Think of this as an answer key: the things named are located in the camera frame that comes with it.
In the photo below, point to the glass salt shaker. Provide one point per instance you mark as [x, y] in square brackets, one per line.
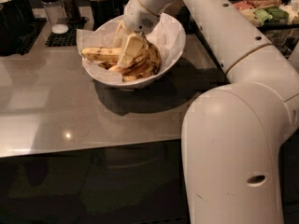
[56, 17]

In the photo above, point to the white tilted bowl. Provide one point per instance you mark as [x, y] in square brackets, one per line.
[168, 34]

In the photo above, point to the black rubber mat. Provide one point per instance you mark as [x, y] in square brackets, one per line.
[27, 41]
[68, 38]

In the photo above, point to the black thermal carafe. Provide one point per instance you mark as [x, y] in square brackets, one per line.
[15, 19]

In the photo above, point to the black wire condiment rack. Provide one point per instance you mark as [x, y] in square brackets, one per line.
[274, 31]

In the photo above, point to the right curved yellow banana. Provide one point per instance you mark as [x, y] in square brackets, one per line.
[155, 59]

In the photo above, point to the white paper bowl liner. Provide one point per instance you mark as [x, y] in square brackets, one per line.
[169, 38]

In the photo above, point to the green packet stack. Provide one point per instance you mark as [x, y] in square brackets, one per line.
[271, 14]

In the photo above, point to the black stir stick holder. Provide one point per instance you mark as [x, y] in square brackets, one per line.
[105, 10]

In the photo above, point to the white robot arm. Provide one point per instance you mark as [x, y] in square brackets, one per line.
[231, 135]

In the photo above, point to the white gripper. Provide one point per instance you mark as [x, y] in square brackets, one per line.
[137, 19]

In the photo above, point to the glass pepper shaker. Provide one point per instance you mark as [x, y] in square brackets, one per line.
[71, 11]

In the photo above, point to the black left rubber mat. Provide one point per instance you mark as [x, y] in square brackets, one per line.
[27, 41]

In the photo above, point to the pink packet stack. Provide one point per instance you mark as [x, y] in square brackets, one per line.
[242, 5]

